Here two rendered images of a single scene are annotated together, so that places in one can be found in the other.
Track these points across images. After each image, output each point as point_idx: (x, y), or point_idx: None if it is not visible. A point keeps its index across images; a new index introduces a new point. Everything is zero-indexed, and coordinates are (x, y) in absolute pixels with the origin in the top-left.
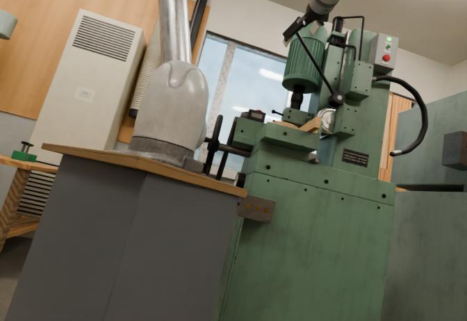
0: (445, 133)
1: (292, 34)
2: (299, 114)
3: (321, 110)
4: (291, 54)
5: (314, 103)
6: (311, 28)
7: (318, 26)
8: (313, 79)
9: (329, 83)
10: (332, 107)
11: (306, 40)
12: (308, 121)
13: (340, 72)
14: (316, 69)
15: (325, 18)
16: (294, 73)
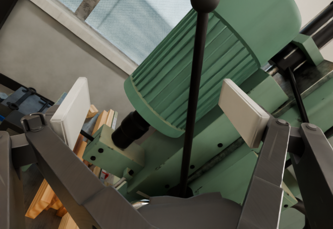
0: (296, 212)
1: (46, 181)
2: (117, 160)
3: (138, 207)
4: (174, 40)
5: (159, 148)
6: (231, 91)
7: (246, 141)
8: (175, 133)
9: (187, 178)
10: (177, 182)
11: (226, 38)
12: (122, 180)
13: (239, 139)
14: (196, 116)
15: (301, 190)
16: (141, 101)
